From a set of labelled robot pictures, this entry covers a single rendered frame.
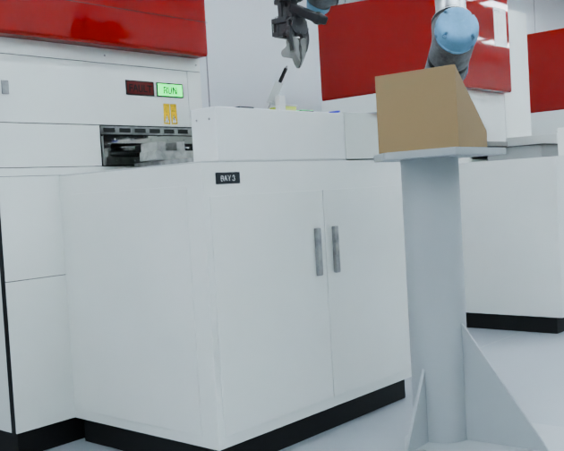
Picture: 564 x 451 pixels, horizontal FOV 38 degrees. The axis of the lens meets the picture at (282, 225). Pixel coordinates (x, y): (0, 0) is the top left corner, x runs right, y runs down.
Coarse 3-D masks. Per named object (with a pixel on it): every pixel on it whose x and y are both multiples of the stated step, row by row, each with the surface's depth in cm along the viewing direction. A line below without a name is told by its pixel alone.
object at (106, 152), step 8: (104, 136) 259; (112, 136) 261; (120, 136) 264; (128, 136) 266; (136, 136) 268; (144, 136) 271; (152, 136) 274; (160, 136) 276; (168, 136) 279; (176, 136) 282; (184, 136) 285; (104, 144) 259; (104, 152) 259; (104, 160) 259; (112, 160) 261; (120, 160) 263; (128, 160) 266; (136, 160) 268
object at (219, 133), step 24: (192, 120) 216; (216, 120) 210; (240, 120) 217; (264, 120) 224; (288, 120) 232; (312, 120) 240; (336, 120) 249; (192, 144) 217; (216, 144) 211; (240, 144) 217; (264, 144) 224; (288, 144) 232; (312, 144) 240; (336, 144) 248
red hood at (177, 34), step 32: (0, 0) 228; (32, 0) 236; (64, 0) 244; (96, 0) 253; (128, 0) 262; (160, 0) 272; (192, 0) 283; (0, 32) 229; (32, 32) 236; (64, 32) 244; (96, 32) 253; (128, 32) 262; (160, 32) 272; (192, 32) 283
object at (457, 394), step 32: (384, 160) 224; (416, 160) 224; (448, 160) 223; (416, 192) 224; (448, 192) 223; (416, 224) 225; (448, 224) 224; (416, 256) 226; (448, 256) 224; (416, 288) 227; (448, 288) 224; (416, 320) 228; (448, 320) 224; (416, 352) 228; (448, 352) 225; (480, 352) 223; (416, 384) 230; (448, 384) 225; (480, 384) 224; (416, 416) 223; (448, 416) 225; (480, 416) 225; (512, 416) 219; (416, 448) 222; (448, 448) 221; (480, 448) 219; (512, 448) 218; (544, 448) 214
